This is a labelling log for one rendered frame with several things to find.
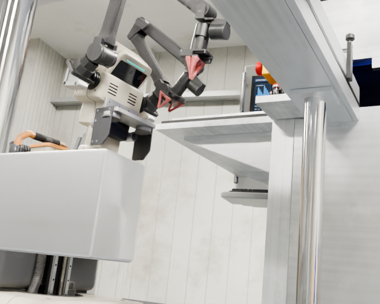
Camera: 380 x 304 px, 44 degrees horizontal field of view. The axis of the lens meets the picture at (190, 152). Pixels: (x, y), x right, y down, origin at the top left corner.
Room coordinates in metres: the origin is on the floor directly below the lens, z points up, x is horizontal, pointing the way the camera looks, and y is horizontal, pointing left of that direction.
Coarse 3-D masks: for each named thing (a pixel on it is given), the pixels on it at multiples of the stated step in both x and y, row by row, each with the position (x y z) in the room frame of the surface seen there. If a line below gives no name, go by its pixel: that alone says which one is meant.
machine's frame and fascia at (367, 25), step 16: (336, 0) 1.16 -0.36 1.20; (352, 0) 1.14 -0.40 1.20; (368, 0) 1.12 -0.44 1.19; (336, 16) 1.16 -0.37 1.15; (352, 16) 1.14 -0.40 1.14; (368, 16) 1.12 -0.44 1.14; (336, 32) 1.16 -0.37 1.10; (352, 32) 1.14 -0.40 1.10; (368, 32) 1.12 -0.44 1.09; (368, 48) 1.12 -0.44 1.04
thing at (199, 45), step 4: (196, 36) 1.50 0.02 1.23; (200, 36) 1.49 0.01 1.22; (192, 40) 1.51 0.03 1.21; (196, 40) 1.49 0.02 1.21; (200, 40) 1.49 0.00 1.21; (204, 40) 1.49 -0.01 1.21; (192, 44) 1.50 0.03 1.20; (196, 44) 1.49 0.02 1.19; (200, 44) 1.49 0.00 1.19; (204, 44) 1.50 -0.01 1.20; (192, 48) 1.50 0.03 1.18; (196, 48) 1.49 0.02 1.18; (200, 48) 1.49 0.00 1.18; (204, 48) 1.50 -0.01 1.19; (180, 52) 1.52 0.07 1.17; (196, 52) 1.49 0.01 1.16; (200, 52) 1.48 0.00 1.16; (204, 52) 1.47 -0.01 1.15; (208, 52) 1.49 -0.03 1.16; (212, 56) 1.52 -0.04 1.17
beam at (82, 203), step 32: (0, 160) 0.59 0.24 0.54; (32, 160) 0.56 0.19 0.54; (64, 160) 0.53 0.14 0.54; (96, 160) 0.51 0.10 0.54; (128, 160) 0.54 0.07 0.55; (0, 192) 0.58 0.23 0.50; (32, 192) 0.55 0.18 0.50; (64, 192) 0.53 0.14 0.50; (96, 192) 0.51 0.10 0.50; (128, 192) 0.55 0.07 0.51; (0, 224) 0.58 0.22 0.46; (32, 224) 0.55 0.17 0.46; (64, 224) 0.52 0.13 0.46; (96, 224) 0.51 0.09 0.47; (128, 224) 0.56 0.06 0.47; (96, 256) 0.51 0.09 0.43; (128, 256) 0.56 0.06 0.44
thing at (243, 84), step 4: (244, 72) 2.30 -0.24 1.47; (244, 76) 2.30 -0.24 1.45; (244, 80) 2.30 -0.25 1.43; (244, 84) 2.30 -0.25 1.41; (244, 88) 2.30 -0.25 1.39; (244, 92) 2.30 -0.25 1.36; (240, 96) 2.31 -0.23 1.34; (244, 96) 2.30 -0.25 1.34; (240, 100) 2.30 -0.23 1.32; (244, 100) 2.30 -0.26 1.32; (240, 104) 2.30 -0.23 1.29; (240, 108) 2.30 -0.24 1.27; (240, 112) 2.30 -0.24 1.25; (236, 176) 2.30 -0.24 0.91; (236, 180) 2.30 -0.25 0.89
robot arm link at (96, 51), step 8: (112, 0) 1.67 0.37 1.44; (120, 0) 1.66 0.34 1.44; (112, 8) 1.68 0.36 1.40; (120, 8) 1.68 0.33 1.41; (112, 16) 1.68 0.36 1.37; (120, 16) 1.70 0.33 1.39; (104, 24) 1.70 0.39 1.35; (112, 24) 1.69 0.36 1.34; (104, 32) 1.70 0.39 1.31; (112, 32) 1.70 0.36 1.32; (96, 40) 1.70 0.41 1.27; (104, 40) 1.70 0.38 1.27; (112, 40) 1.72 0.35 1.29; (88, 48) 1.72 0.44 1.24; (96, 48) 1.70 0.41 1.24; (104, 48) 1.70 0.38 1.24; (112, 48) 1.76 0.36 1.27; (88, 56) 1.72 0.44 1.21; (96, 56) 1.70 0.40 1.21; (104, 56) 1.71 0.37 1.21; (112, 64) 1.77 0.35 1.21
